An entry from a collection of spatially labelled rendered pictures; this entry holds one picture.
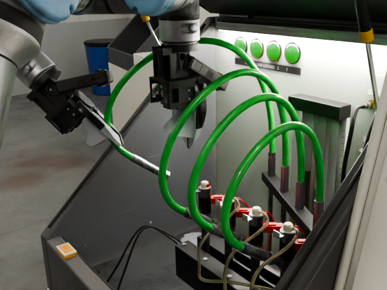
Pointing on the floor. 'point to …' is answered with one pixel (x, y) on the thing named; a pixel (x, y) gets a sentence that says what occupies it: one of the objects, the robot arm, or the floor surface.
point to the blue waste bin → (98, 61)
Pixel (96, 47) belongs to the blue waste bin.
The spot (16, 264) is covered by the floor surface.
